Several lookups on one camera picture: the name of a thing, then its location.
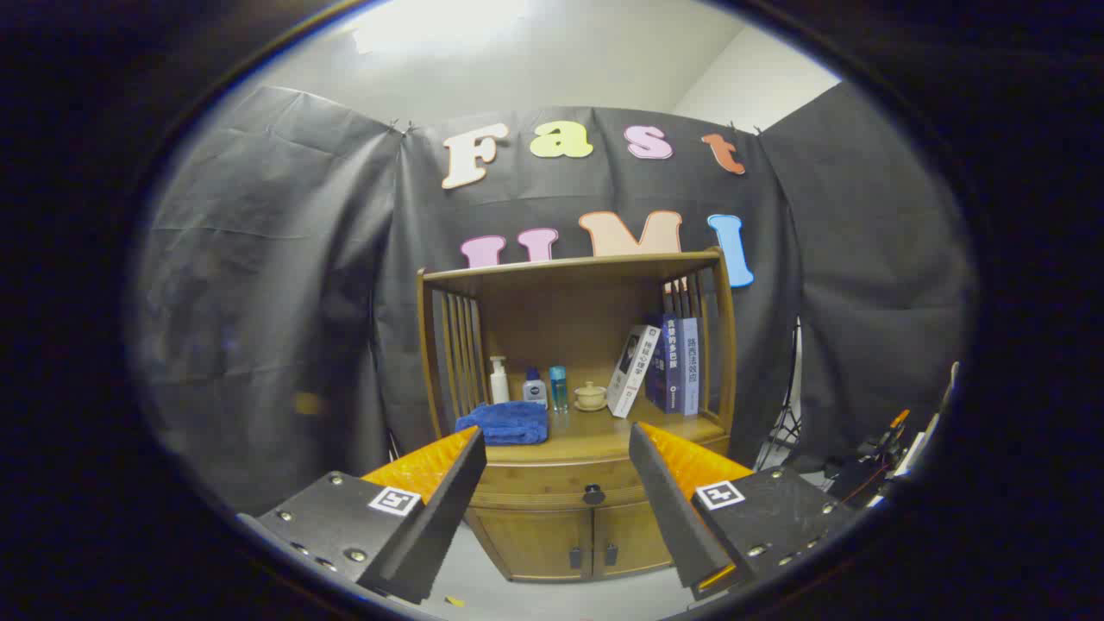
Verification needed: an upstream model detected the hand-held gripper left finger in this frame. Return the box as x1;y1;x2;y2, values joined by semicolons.
237;425;488;605

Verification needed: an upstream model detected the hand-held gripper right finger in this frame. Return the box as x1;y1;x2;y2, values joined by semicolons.
628;421;856;602

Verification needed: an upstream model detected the wooden drawer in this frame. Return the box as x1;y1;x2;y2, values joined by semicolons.
466;440;732;511

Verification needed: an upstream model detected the wooden countertop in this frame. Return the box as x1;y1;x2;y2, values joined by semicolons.
457;405;727;467

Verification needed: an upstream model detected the wooden cabinet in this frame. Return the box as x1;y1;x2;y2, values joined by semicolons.
417;248;739;584

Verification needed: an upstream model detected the folded blue towel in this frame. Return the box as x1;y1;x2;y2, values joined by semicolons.
455;401;550;447

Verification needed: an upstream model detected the white book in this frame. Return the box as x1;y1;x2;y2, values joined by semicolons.
606;324;662;419

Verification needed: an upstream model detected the dark blue book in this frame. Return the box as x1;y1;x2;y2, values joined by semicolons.
645;313;684;413

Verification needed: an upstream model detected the pale purple book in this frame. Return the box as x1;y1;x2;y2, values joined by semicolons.
677;317;701;417

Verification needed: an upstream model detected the black equipment with orange clip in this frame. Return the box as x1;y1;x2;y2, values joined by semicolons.
824;410;913;510

